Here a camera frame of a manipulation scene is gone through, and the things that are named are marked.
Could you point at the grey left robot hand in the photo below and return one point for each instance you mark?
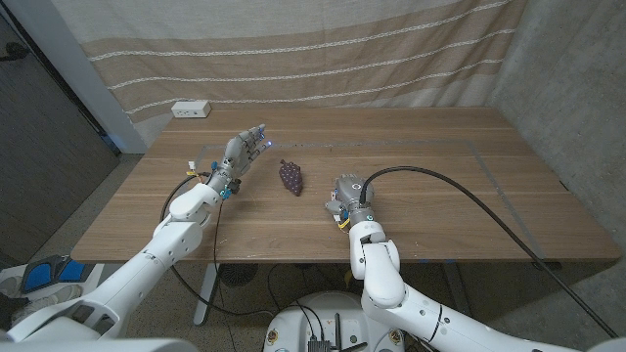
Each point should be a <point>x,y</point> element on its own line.
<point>236,155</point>

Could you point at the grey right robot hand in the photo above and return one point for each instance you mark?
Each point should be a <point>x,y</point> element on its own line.
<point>353,191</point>

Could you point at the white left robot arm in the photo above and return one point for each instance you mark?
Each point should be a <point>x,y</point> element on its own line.
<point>147,266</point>

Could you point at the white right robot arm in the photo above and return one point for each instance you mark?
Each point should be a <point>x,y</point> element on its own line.
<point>381,274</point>

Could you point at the purple toy grape bunch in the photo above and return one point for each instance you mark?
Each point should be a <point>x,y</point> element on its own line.
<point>291,177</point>

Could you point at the yellow toy banana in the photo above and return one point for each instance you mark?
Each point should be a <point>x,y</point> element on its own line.
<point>347,277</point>

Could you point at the white power strip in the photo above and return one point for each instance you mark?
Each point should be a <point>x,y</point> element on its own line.
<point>191,109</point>

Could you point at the beige striped backdrop cloth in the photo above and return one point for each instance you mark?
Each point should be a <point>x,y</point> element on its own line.
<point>293,58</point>

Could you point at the black round fan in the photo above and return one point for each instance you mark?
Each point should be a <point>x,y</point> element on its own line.
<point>238,274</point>

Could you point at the white robot torso base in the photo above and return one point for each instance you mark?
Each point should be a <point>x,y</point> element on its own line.
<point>323,318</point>

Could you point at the white table leg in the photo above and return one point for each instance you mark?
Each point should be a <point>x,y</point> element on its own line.
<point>205,293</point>

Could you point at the dark door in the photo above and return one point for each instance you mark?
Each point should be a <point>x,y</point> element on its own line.
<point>44,161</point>

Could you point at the blue and black foot pedal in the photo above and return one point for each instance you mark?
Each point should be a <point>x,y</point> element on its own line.
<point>44,274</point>

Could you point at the white door frame post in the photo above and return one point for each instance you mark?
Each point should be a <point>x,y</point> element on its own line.
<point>83,73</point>

